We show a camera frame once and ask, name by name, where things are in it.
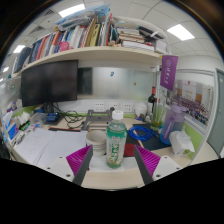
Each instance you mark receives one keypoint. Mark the group photo wall poster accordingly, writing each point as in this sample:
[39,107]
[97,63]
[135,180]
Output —
[195,101]

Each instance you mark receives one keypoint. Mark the black computer monitor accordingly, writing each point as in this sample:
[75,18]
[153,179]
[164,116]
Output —
[50,81]

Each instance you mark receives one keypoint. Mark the crumpled white tissue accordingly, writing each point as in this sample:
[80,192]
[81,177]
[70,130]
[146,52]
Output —
[181,143]

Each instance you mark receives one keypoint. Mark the green-labelled clear drink bottle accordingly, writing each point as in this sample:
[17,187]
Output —
[116,143]

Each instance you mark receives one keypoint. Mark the white paper sheets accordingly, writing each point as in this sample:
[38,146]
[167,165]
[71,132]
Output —
[50,146]

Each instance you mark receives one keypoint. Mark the purple hanging pennant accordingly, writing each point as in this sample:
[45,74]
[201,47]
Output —
[169,71]

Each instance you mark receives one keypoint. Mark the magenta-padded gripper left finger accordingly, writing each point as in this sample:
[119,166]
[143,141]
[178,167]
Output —
[78,160]

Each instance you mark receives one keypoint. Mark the cream patterned ceramic mug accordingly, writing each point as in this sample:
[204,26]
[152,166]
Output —
[96,141]

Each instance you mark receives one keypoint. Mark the dark wine bottle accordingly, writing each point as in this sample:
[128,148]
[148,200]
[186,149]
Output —
[152,100]

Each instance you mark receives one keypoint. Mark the white round jar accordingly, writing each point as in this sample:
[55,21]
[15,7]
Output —
[140,110]

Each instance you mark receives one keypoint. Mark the ceiling light panels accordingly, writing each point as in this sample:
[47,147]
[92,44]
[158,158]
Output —
[71,10]

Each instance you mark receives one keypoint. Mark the small blue electronic device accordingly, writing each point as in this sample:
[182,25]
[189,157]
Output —
[52,117]

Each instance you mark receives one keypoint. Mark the flat round red coaster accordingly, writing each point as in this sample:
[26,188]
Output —
[129,150]

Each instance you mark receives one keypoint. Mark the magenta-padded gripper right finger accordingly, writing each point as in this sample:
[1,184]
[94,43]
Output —
[148,160]

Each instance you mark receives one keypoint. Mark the grey metal laptop stand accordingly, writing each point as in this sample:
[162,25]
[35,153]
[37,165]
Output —
[96,118]

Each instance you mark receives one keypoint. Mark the black red-edged desk mat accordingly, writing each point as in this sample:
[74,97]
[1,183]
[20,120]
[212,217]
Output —
[130,139]

